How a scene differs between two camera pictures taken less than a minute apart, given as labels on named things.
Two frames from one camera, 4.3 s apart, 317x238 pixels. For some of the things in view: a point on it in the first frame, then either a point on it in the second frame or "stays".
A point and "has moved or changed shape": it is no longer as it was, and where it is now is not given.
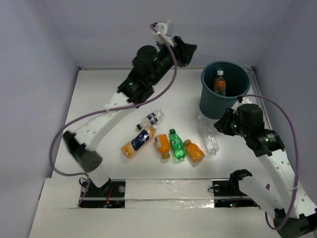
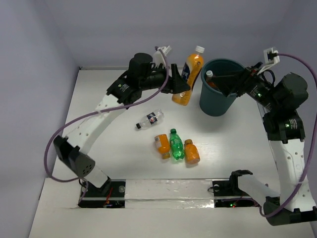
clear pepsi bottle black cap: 151,120 stays
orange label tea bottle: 220,84 has moved or changed shape
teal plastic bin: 237,82 stays
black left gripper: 180,52 → 171,81
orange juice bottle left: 162,143 stays
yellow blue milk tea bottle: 130,148 → 192,65
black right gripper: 222,125 → 228,83
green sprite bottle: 177,145 stays
